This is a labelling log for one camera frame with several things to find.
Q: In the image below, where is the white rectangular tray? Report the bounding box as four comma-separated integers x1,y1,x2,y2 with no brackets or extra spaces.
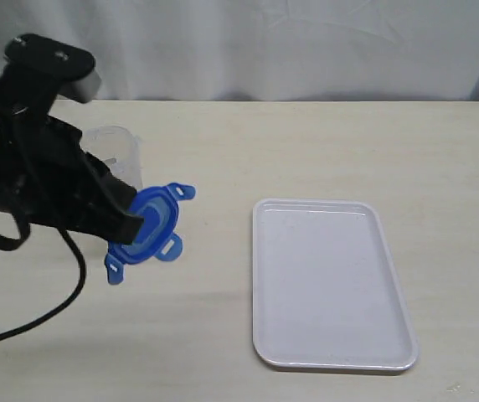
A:
252,198,419,373

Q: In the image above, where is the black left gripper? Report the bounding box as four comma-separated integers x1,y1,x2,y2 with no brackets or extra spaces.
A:
0,79,144,245

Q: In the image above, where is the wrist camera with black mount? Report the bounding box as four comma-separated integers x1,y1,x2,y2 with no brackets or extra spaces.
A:
4,33,101,104

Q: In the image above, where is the blue snap-lock lid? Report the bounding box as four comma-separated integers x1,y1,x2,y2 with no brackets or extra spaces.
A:
105,183,196,285

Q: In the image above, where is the tall clear plastic container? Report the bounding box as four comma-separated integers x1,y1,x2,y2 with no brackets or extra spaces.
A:
81,126,143,190

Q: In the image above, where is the white backdrop curtain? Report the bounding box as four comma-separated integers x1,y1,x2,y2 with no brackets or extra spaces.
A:
0,1,479,101

